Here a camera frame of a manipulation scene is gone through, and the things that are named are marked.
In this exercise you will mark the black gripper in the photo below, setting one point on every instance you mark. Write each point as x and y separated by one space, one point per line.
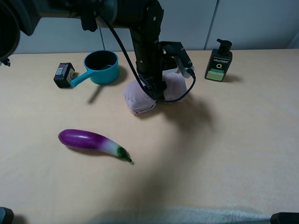
150 72

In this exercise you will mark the pink towel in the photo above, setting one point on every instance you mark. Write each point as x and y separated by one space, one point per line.
139 102

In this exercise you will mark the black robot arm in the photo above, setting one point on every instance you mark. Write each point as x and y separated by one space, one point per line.
142 17

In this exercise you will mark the black object bottom right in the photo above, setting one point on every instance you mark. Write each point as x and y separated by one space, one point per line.
285 218

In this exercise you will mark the black object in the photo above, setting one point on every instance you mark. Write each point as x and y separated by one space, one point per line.
6 215
285 218

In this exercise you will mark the black object bottom left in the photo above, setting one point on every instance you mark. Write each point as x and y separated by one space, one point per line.
6 215

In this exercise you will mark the black and white eraser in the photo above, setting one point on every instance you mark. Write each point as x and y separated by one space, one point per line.
169 64

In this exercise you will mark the teal saucepan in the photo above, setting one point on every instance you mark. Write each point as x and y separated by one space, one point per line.
101 68

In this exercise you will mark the dark green pump bottle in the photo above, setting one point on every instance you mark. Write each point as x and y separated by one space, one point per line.
219 61

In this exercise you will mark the small black box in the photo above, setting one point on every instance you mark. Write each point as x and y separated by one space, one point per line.
64 74

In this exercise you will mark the purple toy eggplant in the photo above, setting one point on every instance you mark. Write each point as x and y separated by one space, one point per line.
89 141

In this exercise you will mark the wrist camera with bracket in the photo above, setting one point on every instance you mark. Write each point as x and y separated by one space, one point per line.
178 52

